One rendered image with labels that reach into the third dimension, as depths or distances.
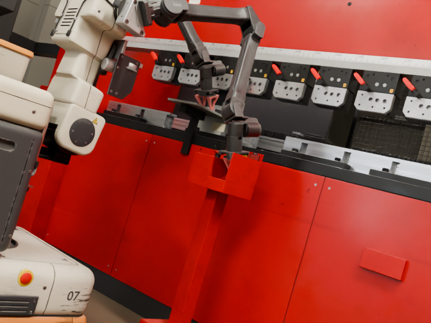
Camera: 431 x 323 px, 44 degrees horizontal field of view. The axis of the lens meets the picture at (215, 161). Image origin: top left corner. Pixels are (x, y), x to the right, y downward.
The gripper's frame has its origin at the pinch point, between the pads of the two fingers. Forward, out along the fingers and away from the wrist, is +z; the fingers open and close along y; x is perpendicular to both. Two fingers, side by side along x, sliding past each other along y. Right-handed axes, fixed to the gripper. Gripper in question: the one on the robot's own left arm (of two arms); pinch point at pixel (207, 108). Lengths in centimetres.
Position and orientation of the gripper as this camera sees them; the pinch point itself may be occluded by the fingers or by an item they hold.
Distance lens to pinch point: 251.6
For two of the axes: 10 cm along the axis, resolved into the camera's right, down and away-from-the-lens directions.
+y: -7.5, -1.9, 6.4
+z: 0.4, 9.5, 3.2
